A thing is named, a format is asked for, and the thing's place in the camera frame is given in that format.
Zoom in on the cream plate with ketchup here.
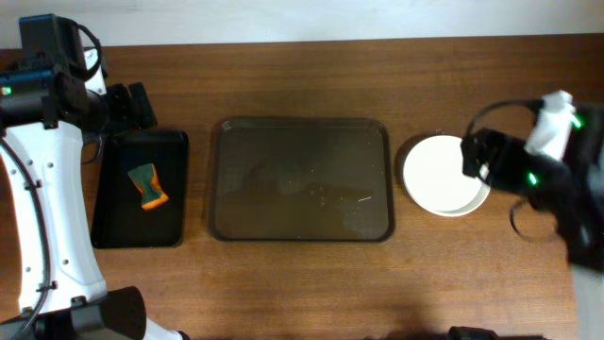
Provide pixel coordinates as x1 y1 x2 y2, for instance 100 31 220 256
401 135 487 194

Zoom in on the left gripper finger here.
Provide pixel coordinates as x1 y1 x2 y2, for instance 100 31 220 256
128 82 158 130
106 83 136 135

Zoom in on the black plastic tray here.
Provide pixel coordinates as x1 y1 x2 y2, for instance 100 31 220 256
91 130 189 249

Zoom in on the brown serving tray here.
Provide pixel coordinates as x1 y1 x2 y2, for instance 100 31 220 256
207 117 395 243

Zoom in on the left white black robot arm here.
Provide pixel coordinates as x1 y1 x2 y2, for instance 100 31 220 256
1 49 183 339

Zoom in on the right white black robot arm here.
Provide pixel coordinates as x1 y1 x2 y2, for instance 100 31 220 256
461 91 603 339

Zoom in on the pale green plate with ketchup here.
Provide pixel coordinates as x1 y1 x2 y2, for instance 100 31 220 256
410 184 491 217

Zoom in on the orange green sponge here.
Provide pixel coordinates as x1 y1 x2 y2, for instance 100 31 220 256
127 163 169 211

